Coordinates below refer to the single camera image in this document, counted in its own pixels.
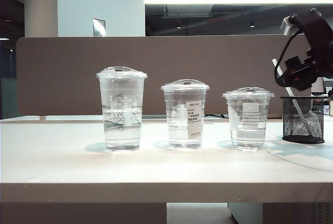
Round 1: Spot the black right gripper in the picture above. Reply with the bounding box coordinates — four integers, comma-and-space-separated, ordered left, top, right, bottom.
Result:
281, 7, 333, 91

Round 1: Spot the white drinking straw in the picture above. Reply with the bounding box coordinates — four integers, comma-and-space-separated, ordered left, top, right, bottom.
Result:
272, 58, 308, 128

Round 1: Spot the black mesh pen holder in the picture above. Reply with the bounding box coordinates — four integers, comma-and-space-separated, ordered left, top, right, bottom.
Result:
280, 95, 325, 144

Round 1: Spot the small clear plastic cup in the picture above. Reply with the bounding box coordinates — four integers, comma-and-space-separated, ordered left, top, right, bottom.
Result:
222, 87, 275, 151

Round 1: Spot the medium clear cup white label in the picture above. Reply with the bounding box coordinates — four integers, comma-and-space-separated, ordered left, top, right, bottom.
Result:
160, 79, 211, 150

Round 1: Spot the large clear plastic cup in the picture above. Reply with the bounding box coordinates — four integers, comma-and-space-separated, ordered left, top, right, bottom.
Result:
95, 65, 149, 153

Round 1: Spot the background computer monitor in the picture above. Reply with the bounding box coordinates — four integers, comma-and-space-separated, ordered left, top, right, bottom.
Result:
311, 77, 325, 97

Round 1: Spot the long ceiling light strip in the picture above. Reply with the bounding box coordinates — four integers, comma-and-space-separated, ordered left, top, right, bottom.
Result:
144, 0, 333, 5

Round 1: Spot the brown desk partition panel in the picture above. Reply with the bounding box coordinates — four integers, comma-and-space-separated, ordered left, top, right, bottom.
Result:
16, 35, 313, 117

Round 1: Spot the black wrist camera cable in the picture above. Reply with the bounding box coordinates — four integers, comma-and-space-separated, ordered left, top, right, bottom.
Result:
274, 30, 304, 87

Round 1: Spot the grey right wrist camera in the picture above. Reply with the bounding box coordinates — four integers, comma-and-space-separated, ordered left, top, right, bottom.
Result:
280, 16, 304, 37

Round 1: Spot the silver wall sign plate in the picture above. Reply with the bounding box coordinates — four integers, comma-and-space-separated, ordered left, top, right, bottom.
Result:
93, 18, 107, 37

